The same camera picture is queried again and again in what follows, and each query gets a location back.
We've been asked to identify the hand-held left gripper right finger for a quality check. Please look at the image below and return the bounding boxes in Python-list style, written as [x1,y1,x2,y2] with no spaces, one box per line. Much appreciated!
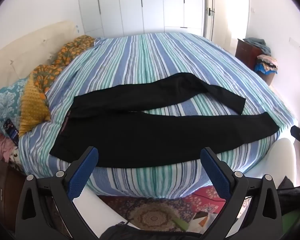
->
[200,147,283,240]

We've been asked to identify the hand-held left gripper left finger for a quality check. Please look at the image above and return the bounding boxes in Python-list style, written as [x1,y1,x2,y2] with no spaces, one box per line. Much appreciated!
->
[15,146,100,240]

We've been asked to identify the black pants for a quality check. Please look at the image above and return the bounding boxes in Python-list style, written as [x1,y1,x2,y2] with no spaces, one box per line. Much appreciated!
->
[49,72,280,168]

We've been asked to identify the white orange paper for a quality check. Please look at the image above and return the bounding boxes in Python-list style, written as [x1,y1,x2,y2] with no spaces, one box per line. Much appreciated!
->
[190,211,216,231]

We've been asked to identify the dark cloth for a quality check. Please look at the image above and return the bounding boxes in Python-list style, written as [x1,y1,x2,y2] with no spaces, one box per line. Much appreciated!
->
[276,176,300,217]

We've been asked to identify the pile of colourful clothes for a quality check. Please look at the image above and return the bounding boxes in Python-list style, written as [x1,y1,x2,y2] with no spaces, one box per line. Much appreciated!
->
[254,54,278,75]

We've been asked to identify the red patterned rug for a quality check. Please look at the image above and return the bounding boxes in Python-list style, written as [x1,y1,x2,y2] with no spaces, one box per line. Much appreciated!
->
[97,185,227,232]

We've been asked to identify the dark wooden nightstand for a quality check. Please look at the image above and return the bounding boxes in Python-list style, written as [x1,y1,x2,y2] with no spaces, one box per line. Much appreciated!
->
[0,155,27,232]

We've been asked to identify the pink cloth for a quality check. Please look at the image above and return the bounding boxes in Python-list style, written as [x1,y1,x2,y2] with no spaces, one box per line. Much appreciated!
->
[0,133,15,163]

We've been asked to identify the green mat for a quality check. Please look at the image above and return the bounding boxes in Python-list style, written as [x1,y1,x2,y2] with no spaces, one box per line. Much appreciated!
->
[282,209,300,232]

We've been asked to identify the mustard dotted pillow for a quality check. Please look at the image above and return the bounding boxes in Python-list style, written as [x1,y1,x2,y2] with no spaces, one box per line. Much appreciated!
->
[19,75,52,137]

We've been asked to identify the grey blue cloth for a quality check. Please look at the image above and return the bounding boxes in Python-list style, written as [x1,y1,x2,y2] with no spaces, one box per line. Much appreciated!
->
[243,37,272,55]

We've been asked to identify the dark wooden cabinet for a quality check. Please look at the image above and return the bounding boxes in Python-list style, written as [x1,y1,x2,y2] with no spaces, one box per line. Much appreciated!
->
[235,39,275,85]

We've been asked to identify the teal patterned pillow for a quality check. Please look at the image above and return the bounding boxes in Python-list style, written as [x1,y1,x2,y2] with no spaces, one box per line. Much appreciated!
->
[0,79,28,138]

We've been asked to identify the orange floral blanket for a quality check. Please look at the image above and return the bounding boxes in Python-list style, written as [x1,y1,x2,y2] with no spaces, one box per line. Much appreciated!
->
[31,35,96,93]

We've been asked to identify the blue green striped bedspread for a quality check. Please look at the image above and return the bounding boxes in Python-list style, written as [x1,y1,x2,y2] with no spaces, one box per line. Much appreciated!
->
[18,32,300,199]

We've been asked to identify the cream padded headboard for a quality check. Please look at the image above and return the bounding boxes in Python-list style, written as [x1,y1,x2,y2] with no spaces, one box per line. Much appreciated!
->
[0,21,81,94]

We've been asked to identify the white door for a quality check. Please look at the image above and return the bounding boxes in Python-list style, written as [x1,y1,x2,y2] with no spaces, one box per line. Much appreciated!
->
[204,0,216,42]

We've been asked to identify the white wardrobe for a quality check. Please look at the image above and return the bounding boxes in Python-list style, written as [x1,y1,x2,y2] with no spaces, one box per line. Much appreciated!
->
[76,0,205,38]

